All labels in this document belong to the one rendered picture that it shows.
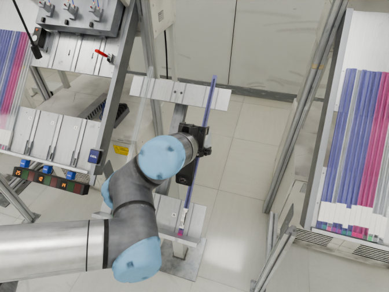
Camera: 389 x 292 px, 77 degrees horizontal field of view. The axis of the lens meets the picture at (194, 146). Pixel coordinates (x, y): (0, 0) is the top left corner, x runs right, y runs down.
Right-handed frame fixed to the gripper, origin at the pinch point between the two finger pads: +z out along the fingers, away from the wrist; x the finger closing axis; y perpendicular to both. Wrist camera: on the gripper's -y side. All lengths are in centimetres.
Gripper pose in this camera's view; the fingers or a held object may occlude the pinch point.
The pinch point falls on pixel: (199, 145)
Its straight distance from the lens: 76.1
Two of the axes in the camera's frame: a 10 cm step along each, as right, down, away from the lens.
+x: -9.6, -2.0, 2.1
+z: 2.4, -1.3, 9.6
